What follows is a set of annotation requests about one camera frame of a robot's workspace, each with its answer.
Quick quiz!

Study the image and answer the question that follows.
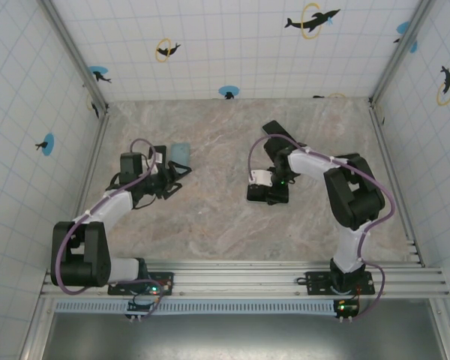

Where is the light blue phone case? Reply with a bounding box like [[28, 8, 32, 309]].
[[170, 142, 191, 166]]

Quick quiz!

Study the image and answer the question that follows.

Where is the black smartphone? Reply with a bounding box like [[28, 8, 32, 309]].
[[261, 120, 308, 149], [246, 185, 290, 206]]

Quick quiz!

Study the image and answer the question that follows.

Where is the small circuit board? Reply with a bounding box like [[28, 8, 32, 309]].
[[125, 285, 163, 323], [332, 298, 361, 323]]

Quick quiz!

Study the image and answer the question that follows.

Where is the grey metal panel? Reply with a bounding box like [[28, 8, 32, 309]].
[[22, 299, 450, 360]]

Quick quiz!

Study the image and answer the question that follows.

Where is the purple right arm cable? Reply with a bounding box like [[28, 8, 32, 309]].
[[247, 134, 395, 323]]

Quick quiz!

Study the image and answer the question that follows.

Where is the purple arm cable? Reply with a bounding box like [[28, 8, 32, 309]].
[[55, 137, 165, 301], [247, 134, 395, 323]]

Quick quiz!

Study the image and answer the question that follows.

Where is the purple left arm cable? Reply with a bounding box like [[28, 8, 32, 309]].
[[55, 137, 165, 301]]

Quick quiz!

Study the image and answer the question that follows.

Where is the aluminium side rail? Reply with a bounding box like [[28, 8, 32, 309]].
[[369, 100, 425, 268], [61, 108, 112, 269]]

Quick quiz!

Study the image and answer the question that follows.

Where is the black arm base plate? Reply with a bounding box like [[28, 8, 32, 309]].
[[107, 271, 176, 297], [305, 270, 376, 297]]

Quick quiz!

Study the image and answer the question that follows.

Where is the aluminium mounting rail base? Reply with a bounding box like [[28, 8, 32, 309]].
[[40, 260, 450, 301]]

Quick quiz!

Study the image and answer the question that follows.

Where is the white slotted cable duct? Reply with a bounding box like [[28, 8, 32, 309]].
[[54, 299, 341, 315]]

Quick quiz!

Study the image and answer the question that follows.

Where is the aluminium corner post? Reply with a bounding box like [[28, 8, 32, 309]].
[[37, 0, 110, 113], [369, 0, 436, 108]]

